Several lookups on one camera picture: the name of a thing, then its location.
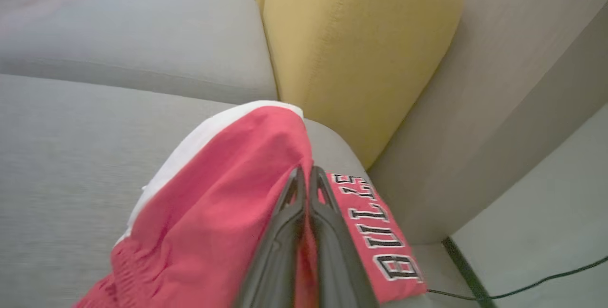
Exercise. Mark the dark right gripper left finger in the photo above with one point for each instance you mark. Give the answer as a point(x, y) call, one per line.
point(280, 255)

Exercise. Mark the red jersey with black lettering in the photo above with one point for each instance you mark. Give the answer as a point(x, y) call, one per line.
point(384, 246)

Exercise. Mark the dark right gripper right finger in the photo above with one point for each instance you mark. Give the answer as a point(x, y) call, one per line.
point(339, 260)

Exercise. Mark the red white sports shorts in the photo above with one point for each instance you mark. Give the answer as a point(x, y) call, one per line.
point(213, 203)

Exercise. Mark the large grey sofa seat cushion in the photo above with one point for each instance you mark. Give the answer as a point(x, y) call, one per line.
point(71, 156)

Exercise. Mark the large yellow back cushion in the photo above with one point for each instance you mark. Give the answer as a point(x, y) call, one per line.
point(356, 51)

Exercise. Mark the beige sofa backrest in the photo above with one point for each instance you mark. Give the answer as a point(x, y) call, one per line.
point(498, 84)

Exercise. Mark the narrow grey sofa seat cushion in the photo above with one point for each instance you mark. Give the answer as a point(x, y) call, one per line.
point(142, 27)

